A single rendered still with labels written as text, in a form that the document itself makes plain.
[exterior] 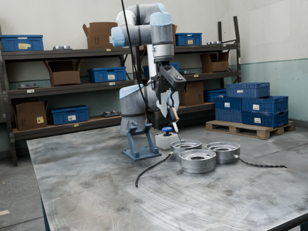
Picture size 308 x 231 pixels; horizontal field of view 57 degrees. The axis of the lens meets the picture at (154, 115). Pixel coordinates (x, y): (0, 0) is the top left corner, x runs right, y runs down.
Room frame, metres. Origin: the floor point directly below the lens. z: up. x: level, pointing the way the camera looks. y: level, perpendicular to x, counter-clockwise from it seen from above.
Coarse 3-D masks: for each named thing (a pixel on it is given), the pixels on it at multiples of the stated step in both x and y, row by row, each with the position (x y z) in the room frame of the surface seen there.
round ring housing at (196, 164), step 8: (184, 152) 0.82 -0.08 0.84; (192, 152) 0.83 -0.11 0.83; (200, 152) 0.83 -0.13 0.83; (208, 152) 0.81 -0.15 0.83; (184, 160) 0.75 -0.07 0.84; (192, 160) 0.74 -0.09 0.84; (200, 160) 0.73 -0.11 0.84; (208, 160) 0.74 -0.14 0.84; (184, 168) 0.76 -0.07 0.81; (192, 168) 0.74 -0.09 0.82; (200, 168) 0.73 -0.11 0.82; (208, 168) 0.74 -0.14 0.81
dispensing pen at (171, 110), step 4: (168, 104) 1.02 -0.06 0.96; (168, 108) 1.02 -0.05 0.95; (168, 112) 1.00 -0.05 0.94; (172, 112) 0.99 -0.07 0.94; (168, 116) 1.00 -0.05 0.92; (172, 116) 0.98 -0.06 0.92; (168, 120) 1.00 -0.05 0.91; (172, 120) 0.98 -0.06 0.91; (168, 124) 1.00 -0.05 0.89; (172, 124) 1.01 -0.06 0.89; (176, 128) 0.97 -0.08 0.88; (176, 132) 0.97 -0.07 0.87; (180, 140) 0.95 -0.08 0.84
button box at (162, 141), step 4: (156, 136) 1.05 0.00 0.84; (160, 136) 1.04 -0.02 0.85; (164, 136) 1.03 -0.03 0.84; (168, 136) 1.03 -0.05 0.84; (172, 136) 1.02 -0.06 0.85; (176, 136) 1.02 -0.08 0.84; (156, 140) 1.06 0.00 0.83; (160, 140) 1.02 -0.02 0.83; (164, 140) 1.00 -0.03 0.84; (168, 140) 1.01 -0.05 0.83; (172, 140) 1.02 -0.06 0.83; (176, 140) 1.02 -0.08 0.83; (156, 144) 1.06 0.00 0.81; (160, 144) 1.03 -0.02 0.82; (164, 144) 1.00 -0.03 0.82; (168, 144) 1.01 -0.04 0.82; (164, 148) 1.00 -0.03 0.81; (168, 148) 1.01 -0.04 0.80
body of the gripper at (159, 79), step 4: (156, 60) 1.01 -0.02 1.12; (160, 60) 1.00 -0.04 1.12; (164, 60) 0.99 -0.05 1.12; (168, 60) 1.00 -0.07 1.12; (172, 60) 1.02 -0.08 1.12; (156, 64) 1.05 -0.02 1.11; (160, 64) 1.04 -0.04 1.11; (164, 64) 1.01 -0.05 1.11; (168, 64) 1.02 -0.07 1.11; (156, 68) 1.05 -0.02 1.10; (156, 72) 1.05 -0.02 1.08; (156, 76) 1.01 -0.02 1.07; (160, 76) 0.99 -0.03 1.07; (156, 80) 1.02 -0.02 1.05; (160, 80) 0.99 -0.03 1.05; (164, 80) 1.00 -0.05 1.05; (152, 84) 1.06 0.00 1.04; (160, 84) 0.99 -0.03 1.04; (164, 84) 0.99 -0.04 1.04; (168, 84) 1.00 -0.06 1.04; (152, 88) 1.06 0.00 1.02; (164, 88) 0.99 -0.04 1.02; (168, 88) 1.00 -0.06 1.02; (172, 88) 1.01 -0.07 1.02
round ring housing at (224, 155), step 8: (208, 144) 0.88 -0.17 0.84; (216, 144) 0.90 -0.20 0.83; (224, 144) 0.89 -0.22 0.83; (232, 144) 0.88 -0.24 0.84; (216, 152) 0.80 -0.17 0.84; (224, 152) 0.80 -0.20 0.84; (232, 152) 0.80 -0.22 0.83; (216, 160) 0.81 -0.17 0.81; (224, 160) 0.80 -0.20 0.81; (232, 160) 0.80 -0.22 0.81
